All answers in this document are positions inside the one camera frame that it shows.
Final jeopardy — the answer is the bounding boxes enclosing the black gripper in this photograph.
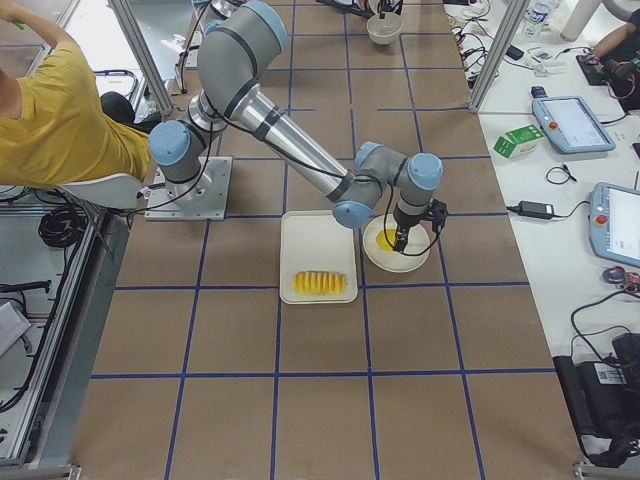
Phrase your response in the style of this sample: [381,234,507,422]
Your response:
[393,202,431,252]

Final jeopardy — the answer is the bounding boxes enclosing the yellow lemon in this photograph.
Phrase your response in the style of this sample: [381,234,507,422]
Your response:
[375,229,397,252]

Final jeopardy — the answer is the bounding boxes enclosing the cream ceramic bowl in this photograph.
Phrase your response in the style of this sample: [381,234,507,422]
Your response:
[366,12,403,46]

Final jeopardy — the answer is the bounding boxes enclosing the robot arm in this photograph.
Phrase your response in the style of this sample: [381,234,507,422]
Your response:
[148,1,448,254]

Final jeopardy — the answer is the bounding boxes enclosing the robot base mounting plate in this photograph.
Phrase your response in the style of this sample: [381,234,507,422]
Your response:
[144,156,233,221]

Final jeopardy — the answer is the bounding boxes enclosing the cream round plate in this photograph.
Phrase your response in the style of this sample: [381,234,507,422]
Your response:
[363,214,432,273]

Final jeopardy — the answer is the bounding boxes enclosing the white rectangular tray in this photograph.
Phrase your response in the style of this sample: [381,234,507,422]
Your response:
[280,210,358,305]

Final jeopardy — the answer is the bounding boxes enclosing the sliced yellow bread loaf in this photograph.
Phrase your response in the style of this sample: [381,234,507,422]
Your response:
[292,271,347,296]

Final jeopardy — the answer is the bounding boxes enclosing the black power adapter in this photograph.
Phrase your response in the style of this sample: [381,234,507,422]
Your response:
[506,200,555,220]

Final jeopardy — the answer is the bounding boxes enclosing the green white carton box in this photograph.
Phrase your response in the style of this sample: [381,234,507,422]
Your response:
[493,124,544,158]

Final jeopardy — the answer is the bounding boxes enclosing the blue teach pendant upper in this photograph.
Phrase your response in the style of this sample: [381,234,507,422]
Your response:
[531,96,616,154]

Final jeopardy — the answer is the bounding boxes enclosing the blue teach pendant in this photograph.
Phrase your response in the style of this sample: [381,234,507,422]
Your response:
[589,182,640,267]
[531,96,616,154]

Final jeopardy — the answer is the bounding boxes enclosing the blue teach pendant lower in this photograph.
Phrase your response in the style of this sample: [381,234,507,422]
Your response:
[589,182,640,267]

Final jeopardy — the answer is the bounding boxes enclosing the black laptop computer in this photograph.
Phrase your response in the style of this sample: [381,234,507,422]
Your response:
[553,333,639,468]

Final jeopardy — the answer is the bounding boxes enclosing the white chair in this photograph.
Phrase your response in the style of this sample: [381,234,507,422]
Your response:
[47,173,144,210]

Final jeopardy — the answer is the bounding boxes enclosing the person in yellow shirt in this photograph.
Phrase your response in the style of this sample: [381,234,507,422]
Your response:
[1,1,151,188]

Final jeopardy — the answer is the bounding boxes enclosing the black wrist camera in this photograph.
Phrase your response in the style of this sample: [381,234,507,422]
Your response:
[429,199,449,234]

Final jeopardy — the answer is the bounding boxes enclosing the aluminium frame post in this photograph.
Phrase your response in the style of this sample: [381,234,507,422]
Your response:
[469,0,529,113]

